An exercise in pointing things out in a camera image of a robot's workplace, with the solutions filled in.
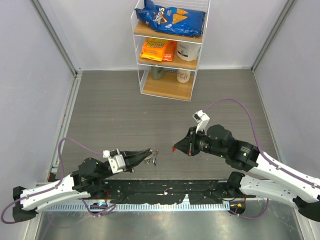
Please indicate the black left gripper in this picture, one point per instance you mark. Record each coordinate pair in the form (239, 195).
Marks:
(132, 158)

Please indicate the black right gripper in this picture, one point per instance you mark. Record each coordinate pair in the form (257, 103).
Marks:
(187, 144)

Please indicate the large metal keyring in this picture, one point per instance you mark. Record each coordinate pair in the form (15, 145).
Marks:
(152, 158)

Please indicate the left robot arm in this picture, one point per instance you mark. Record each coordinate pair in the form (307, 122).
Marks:
(88, 181)

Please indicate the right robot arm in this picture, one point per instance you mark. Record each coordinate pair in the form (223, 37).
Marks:
(255, 172)

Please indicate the white paper cup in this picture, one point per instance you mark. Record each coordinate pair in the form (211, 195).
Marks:
(183, 76)

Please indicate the white pouch bag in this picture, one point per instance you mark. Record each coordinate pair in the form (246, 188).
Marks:
(187, 51)

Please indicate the orange snack box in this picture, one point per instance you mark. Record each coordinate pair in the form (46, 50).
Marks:
(160, 50)

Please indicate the blue Doritos chip bag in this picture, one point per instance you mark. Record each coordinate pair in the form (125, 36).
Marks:
(172, 20)

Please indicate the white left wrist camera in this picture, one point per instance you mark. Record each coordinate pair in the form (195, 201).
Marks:
(115, 160)

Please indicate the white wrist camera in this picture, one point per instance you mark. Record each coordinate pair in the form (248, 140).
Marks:
(201, 119)
(115, 160)

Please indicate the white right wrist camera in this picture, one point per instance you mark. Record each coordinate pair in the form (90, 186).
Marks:
(201, 119)

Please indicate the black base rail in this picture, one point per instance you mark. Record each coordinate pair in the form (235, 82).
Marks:
(167, 191)

